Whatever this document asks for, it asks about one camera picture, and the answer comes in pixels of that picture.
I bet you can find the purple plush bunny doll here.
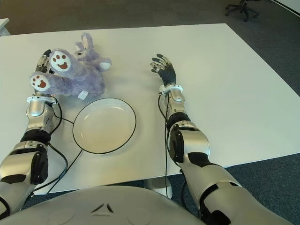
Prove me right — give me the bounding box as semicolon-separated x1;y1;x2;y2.
29;32;113;100

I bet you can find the short black right elbow cable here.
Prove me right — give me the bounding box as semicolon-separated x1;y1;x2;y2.
179;167;190;209

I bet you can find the long black right arm cable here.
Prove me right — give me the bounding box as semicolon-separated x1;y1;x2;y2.
158;92;173;199

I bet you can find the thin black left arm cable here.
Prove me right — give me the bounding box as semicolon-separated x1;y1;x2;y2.
45;103;84;195

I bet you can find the black office chair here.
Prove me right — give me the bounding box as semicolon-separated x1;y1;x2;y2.
225;0;260;23

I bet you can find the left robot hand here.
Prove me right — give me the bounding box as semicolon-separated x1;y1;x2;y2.
34;48;53;76

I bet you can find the grey robot torso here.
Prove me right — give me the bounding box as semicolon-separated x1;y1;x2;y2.
0;185;203;225

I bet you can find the white plate black rim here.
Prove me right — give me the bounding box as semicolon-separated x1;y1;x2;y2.
72;97;137;155

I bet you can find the silver table base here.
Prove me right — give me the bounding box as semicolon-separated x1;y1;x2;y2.
144;177;173;199

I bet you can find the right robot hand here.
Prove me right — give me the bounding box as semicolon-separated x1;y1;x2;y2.
150;53;178;86

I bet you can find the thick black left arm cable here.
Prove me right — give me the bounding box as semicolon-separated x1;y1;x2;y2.
22;142;68;207

